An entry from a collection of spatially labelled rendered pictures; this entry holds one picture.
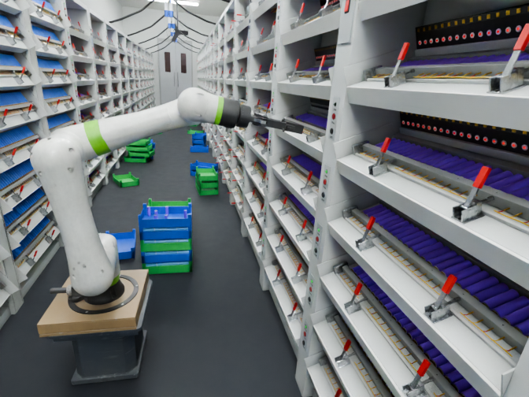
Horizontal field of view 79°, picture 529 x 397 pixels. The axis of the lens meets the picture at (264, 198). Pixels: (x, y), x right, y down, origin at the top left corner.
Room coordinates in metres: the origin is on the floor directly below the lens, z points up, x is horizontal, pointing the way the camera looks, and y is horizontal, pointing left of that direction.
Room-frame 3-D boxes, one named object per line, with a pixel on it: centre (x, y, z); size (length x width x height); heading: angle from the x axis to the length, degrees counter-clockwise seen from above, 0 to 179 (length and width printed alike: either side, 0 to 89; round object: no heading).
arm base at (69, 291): (1.05, 0.67, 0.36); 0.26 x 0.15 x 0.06; 100
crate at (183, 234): (1.81, 0.60, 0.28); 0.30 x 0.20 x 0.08; 103
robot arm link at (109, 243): (1.05, 0.61, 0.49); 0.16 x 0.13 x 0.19; 20
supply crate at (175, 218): (1.81, 0.60, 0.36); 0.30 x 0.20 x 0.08; 103
